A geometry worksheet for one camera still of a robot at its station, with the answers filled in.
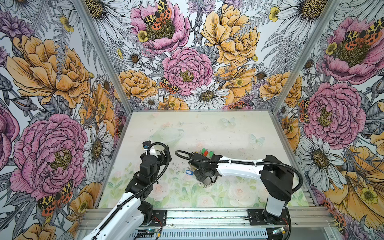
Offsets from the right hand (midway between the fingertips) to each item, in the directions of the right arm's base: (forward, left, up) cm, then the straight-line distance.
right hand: (202, 176), depth 85 cm
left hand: (+9, +22, +13) cm, 27 cm away
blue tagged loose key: (+3, +7, -2) cm, 8 cm away
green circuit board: (-24, +24, -2) cm, 34 cm away
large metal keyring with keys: (+16, -2, -2) cm, 16 cm away
